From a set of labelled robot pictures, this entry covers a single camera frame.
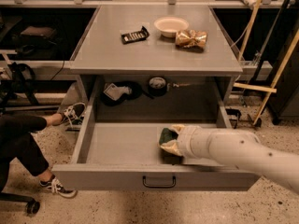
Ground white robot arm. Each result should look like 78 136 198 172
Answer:
159 124 299 193

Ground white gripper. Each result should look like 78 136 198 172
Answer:
160 124 203 159

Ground green yellow sponge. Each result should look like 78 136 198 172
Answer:
159 128 181 164

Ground gold crumpled chip bag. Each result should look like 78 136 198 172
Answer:
175 30 207 49

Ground black white sneaker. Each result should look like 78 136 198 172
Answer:
61 103 86 125
39 177 77 199

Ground white paper bowl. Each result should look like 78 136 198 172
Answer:
154 17 189 38

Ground black white sneaker near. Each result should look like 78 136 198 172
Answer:
39 177 77 199

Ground black tape roll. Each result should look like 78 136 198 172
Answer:
148 77 167 96

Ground black office chair base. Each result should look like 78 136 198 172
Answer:
0 192 40 214

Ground wooden stick frame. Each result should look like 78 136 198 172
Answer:
234 0 299 127

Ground black backpack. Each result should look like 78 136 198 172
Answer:
8 63 36 92

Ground black white sneaker far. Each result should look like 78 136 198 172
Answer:
61 103 86 125

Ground black drawer handle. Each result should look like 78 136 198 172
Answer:
142 175 177 189

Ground grey cabinet counter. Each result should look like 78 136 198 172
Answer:
69 4 244 129

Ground grey open drawer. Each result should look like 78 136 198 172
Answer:
51 77 265 192

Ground person leg black trousers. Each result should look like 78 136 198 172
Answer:
0 113 63 182

